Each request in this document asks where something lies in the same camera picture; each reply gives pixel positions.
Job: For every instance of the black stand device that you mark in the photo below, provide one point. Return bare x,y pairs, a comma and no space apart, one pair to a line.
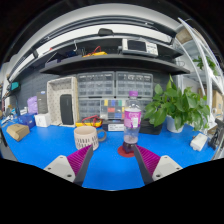
216,133

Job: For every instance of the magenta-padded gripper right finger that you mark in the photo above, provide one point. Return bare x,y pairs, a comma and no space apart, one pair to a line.
165,166

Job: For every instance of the brown cardboard box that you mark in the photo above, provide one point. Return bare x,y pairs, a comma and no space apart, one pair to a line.
17,132

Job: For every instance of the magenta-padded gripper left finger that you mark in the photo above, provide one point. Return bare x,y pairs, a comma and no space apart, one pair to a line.
63,166

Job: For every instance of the green potted plant, white pot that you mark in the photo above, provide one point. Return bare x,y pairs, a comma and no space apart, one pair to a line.
180,103

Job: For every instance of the purple container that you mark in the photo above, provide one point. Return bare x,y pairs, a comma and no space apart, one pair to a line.
32,105

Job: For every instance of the blue box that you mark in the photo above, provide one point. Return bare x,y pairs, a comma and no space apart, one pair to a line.
26,120

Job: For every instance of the flat round red coaster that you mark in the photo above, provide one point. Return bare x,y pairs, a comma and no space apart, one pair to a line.
122,152

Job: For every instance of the yellow multimeter with red leads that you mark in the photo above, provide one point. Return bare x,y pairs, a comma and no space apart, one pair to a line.
88,123

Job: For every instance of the clear bottle with purple cap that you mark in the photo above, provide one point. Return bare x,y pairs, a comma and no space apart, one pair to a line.
132,120

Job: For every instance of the white shelf unit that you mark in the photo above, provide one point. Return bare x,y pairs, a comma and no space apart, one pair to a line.
206,66

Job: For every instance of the white oscilloscope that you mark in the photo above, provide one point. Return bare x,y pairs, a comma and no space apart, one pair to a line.
140,47

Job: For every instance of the black tray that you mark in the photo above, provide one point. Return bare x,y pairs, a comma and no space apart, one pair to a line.
150,128

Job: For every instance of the beige perforated basket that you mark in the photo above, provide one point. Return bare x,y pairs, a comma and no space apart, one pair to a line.
53,100

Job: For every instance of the white power adapter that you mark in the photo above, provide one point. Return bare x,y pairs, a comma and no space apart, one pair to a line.
199,141

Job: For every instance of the small black device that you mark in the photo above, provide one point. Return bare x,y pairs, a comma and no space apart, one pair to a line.
105,32

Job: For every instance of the black speaker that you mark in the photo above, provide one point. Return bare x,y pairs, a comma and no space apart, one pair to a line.
66,110

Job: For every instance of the black workbench shelf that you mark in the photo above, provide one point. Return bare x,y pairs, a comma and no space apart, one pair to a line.
113,64

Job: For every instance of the dark grey box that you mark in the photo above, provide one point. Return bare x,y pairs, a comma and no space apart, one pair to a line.
42,102

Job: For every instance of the beige patterned mug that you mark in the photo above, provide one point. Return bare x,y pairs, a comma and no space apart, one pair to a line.
86,138

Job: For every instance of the small white box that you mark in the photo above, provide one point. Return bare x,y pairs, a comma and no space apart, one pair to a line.
42,120

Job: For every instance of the parts cabinet with coloured drawers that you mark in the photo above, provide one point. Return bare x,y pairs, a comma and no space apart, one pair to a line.
111,109

